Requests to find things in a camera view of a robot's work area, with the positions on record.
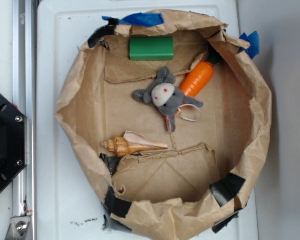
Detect green rectangular block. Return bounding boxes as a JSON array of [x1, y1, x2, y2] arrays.
[[129, 36, 174, 61]]

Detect aluminium frame rail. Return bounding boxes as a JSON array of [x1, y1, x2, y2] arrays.
[[12, 0, 40, 240]]

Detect white elastic loop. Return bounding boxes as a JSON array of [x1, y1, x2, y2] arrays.
[[177, 104, 203, 123]]

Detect tan spiral sea shell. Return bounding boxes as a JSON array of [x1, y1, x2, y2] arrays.
[[102, 131, 168, 158]]

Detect blue tape strip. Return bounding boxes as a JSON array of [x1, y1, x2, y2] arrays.
[[102, 12, 165, 27], [238, 31, 260, 60]]

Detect white plastic tray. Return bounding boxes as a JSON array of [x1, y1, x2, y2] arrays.
[[35, 0, 260, 240]]

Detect black tape lower left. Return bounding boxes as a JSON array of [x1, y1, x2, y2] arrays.
[[104, 187, 132, 218]]

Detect black tape lower right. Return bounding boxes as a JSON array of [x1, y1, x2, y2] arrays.
[[209, 173, 246, 207]]

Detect black tape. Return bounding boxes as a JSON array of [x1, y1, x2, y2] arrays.
[[209, 173, 246, 207], [104, 187, 132, 218], [87, 18, 119, 49]]

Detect blue tape top strip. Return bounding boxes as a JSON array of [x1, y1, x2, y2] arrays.
[[102, 12, 165, 27]]

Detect brown paper bag tray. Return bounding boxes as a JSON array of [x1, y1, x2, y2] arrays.
[[55, 9, 272, 240]]

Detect black tape upper left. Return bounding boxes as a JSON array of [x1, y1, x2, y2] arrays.
[[87, 18, 119, 49]]

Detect orange plastic carrot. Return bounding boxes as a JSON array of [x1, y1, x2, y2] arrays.
[[179, 51, 222, 97]]

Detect grey plush mouse toy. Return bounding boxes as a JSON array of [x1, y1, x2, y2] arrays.
[[132, 66, 203, 133]]

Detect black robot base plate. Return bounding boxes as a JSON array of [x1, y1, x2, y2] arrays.
[[0, 93, 27, 194]]

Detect metal corner bracket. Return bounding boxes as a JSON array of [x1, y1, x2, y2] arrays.
[[5, 216, 31, 240]]

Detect blue tape right strip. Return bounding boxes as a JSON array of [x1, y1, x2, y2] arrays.
[[238, 31, 260, 60]]

